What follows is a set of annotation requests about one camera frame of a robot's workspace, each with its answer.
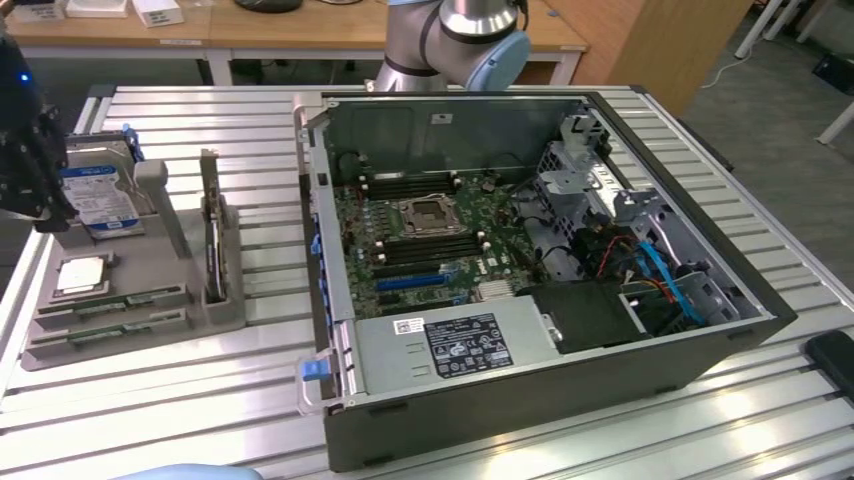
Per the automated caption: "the hard disk blue label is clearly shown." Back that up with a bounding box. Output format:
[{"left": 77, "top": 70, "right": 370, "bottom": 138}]
[{"left": 56, "top": 130, "right": 148, "bottom": 243}]

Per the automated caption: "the black RAM slot bank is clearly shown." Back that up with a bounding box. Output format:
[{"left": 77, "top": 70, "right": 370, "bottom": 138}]
[
  {"left": 375, "top": 234, "right": 494, "bottom": 265},
  {"left": 362, "top": 169, "right": 463, "bottom": 200}
]

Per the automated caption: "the green RAM stick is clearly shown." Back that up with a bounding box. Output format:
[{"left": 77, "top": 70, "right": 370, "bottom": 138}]
[
  {"left": 68, "top": 291, "right": 190, "bottom": 317},
  {"left": 64, "top": 314, "right": 187, "bottom": 342}
]

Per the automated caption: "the black padded rest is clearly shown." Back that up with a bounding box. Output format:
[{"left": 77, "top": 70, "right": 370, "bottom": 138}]
[{"left": 802, "top": 333, "right": 854, "bottom": 398}]

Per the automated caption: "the wooden cabinet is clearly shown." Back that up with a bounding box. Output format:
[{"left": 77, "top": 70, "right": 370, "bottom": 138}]
[{"left": 585, "top": 0, "right": 757, "bottom": 117}]

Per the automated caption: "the silver CPU chip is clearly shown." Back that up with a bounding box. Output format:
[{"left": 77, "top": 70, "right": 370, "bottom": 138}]
[{"left": 53, "top": 257, "right": 112, "bottom": 295}]

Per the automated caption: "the red and yellow power wire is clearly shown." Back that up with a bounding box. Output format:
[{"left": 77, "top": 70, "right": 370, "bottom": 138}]
[{"left": 597, "top": 233, "right": 646, "bottom": 279}]

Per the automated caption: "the upright expansion card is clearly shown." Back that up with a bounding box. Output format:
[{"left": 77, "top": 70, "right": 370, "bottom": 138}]
[{"left": 199, "top": 147, "right": 230, "bottom": 305}]

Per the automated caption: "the white floor cable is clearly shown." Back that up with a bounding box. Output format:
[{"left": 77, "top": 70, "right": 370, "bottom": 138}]
[{"left": 698, "top": 48, "right": 750, "bottom": 92}]

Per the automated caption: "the black open PC case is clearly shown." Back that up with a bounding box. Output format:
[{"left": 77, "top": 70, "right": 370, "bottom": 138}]
[{"left": 292, "top": 89, "right": 801, "bottom": 474}]

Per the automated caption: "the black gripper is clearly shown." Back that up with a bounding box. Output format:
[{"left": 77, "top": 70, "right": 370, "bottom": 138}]
[{"left": 0, "top": 34, "right": 79, "bottom": 235}]

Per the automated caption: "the wooden desk white frame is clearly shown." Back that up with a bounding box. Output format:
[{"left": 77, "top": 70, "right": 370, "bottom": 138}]
[{"left": 3, "top": 0, "right": 593, "bottom": 87}]

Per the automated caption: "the white cardboard box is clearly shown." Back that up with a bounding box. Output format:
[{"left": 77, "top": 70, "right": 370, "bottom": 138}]
[
  {"left": 65, "top": 0, "right": 131, "bottom": 19},
  {"left": 128, "top": 0, "right": 186, "bottom": 29},
  {"left": 12, "top": 0, "right": 69, "bottom": 24}
]

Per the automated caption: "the blue data wire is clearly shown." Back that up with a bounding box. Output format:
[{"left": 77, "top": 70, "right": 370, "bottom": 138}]
[{"left": 635, "top": 239, "right": 703, "bottom": 322}]

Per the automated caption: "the grey power supply unit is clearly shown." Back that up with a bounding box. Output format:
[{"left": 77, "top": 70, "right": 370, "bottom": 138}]
[{"left": 352, "top": 294, "right": 559, "bottom": 395}]

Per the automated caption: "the metal CPU socket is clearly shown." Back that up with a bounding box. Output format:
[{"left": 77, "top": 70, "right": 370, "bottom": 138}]
[{"left": 398, "top": 192, "right": 463, "bottom": 238}]

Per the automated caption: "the white table leg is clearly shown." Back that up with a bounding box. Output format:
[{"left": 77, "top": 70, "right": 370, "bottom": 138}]
[
  {"left": 815, "top": 101, "right": 854, "bottom": 147},
  {"left": 733, "top": 0, "right": 787, "bottom": 59}
]

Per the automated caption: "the grey metal disk bay cage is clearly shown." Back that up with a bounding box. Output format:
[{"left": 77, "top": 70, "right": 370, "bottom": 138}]
[{"left": 532, "top": 112, "right": 763, "bottom": 332}]

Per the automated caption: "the black floor box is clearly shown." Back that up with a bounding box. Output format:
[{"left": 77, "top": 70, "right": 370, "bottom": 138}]
[{"left": 810, "top": 51, "right": 854, "bottom": 96}]

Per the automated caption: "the blue expansion slot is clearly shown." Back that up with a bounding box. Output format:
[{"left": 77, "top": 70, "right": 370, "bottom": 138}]
[{"left": 375, "top": 273, "right": 447, "bottom": 293}]

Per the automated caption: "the small silver heatsink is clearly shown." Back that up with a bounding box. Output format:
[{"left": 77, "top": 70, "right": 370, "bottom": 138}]
[{"left": 478, "top": 281, "right": 518, "bottom": 303}]

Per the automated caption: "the dark round desk object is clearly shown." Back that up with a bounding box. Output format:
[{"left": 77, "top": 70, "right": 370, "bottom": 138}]
[{"left": 232, "top": 0, "right": 303, "bottom": 14}]

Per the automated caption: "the grey parts rack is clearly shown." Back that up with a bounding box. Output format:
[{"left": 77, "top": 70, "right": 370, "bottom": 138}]
[{"left": 19, "top": 159, "right": 246, "bottom": 373}]

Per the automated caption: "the green motherboard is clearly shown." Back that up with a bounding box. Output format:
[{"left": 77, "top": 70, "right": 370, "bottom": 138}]
[{"left": 330, "top": 174, "right": 543, "bottom": 320}]

